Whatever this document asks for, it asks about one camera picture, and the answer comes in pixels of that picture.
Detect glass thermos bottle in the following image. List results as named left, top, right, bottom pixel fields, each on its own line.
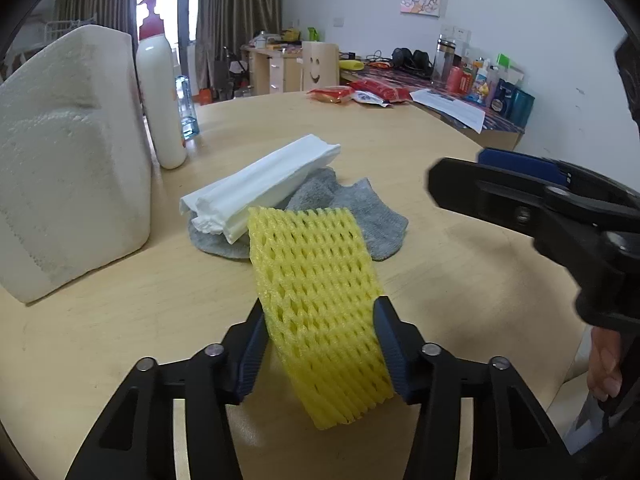
left=432, top=34, right=456, bottom=84

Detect clear blue water bottle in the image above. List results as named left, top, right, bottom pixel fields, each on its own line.
left=176, top=75, right=200, bottom=141

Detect wooden smiley face chair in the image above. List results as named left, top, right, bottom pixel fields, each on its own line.
left=302, top=41, right=340, bottom=91

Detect yellow foam fruit net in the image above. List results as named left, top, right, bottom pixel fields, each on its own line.
left=247, top=207, right=394, bottom=430

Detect white tissue stack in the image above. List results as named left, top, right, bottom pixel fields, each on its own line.
left=179, top=134, right=341, bottom=244

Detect grey sock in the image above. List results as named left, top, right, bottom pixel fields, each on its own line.
left=188, top=167, right=409, bottom=261

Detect yellow object on desk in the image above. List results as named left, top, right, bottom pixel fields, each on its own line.
left=338, top=60, right=364, bottom=72

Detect wooden desk with drawers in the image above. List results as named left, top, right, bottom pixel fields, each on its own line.
left=242, top=46, right=303, bottom=96

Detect brown curtain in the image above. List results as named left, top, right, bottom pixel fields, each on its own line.
left=195, top=0, right=282, bottom=89
left=53, top=0, right=138, bottom=42

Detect white red pump lotion bottle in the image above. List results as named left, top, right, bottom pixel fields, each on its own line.
left=136, top=0, right=186, bottom=170

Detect red can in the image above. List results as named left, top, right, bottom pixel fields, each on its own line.
left=446, top=66, right=463, bottom=94

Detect brown curtain left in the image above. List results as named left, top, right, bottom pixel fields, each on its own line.
left=53, top=0, right=138, bottom=42

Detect white styrofoam box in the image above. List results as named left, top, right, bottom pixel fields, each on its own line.
left=1, top=25, right=151, bottom=304

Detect person's right hand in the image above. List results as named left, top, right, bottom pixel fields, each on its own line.
left=587, top=327, right=623, bottom=401

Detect red orange snack packet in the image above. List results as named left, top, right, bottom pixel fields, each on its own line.
left=307, top=84, right=355, bottom=104

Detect red snack bag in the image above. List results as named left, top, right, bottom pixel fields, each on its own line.
left=349, top=78, right=412, bottom=103

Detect brown curtain right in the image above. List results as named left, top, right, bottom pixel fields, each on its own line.
left=195, top=0, right=282, bottom=89

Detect white printed paper sheet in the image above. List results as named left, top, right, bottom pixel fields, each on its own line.
left=410, top=89, right=485, bottom=133

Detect black headphones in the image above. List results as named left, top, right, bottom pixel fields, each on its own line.
left=392, top=48, right=433, bottom=80

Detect white snack packet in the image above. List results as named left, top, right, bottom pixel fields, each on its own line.
left=352, top=90, right=390, bottom=108

